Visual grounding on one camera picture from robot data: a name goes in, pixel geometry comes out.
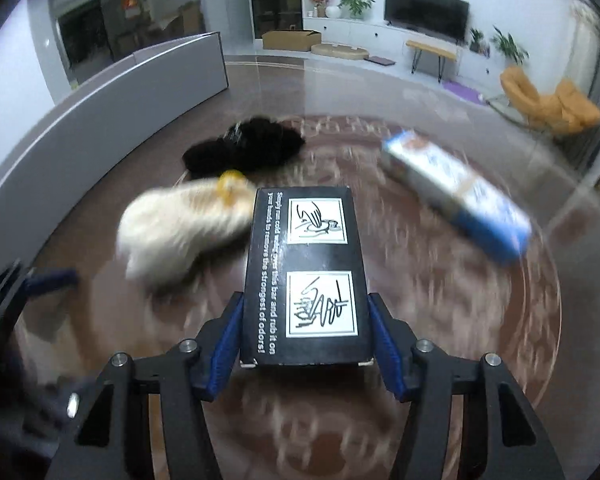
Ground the wooden dining chair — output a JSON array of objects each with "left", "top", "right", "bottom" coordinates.
[{"left": 180, "top": 2, "right": 206, "bottom": 36}]

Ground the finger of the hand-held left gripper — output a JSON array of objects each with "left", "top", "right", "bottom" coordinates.
[{"left": 0, "top": 260, "right": 80, "bottom": 331}]

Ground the white television cabinet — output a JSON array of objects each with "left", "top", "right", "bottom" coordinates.
[{"left": 302, "top": 16, "right": 511, "bottom": 91}]

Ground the covered standing air conditioner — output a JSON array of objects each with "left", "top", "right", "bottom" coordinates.
[{"left": 567, "top": 0, "right": 600, "bottom": 96}]

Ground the yellow lounge chair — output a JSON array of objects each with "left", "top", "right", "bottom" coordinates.
[{"left": 485, "top": 66, "right": 600, "bottom": 136}]

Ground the wooden bench with metal legs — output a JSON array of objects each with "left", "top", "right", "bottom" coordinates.
[{"left": 406, "top": 40, "right": 458, "bottom": 83}]

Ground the green leafy potted plant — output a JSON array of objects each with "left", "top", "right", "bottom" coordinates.
[{"left": 337, "top": 0, "right": 376, "bottom": 20}]

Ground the purple floor mat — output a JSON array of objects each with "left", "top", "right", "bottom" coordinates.
[{"left": 442, "top": 81, "right": 486, "bottom": 102}]

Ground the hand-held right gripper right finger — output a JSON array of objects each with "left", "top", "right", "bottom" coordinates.
[{"left": 367, "top": 292, "right": 566, "bottom": 480}]

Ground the blue and white box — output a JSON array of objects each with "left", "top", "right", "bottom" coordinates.
[{"left": 381, "top": 130, "right": 532, "bottom": 263}]

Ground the black fuzzy hair accessory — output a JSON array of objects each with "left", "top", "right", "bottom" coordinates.
[{"left": 182, "top": 116, "right": 306, "bottom": 179}]

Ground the cream plush toy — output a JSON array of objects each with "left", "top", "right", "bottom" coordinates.
[{"left": 117, "top": 171, "right": 255, "bottom": 286}]

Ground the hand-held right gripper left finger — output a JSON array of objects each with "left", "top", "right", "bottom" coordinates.
[{"left": 45, "top": 290, "right": 246, "bottom": 480}]

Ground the brown cardboard box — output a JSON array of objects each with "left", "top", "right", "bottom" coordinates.
[{"left": 261, "top": 29, "right": 322, "bottom": 52}]

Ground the black flat television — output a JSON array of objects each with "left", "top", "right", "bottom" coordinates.
[{"left": 384, "top": 0, "right": 470, "bottom": 43}]

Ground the white cardboard storage box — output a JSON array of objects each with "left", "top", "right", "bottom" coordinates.
[{"left": 0, "top": 31, "right": 229, "bottom": 281}]

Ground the broad leaf potted plant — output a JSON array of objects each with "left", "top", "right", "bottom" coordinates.
[{"left": 491, "top": 26, "right": 530, "bottom": 66}]

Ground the black printed box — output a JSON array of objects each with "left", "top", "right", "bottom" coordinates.
[{"left": 239, "top": 186, "right": 376, "bottom": 368}]

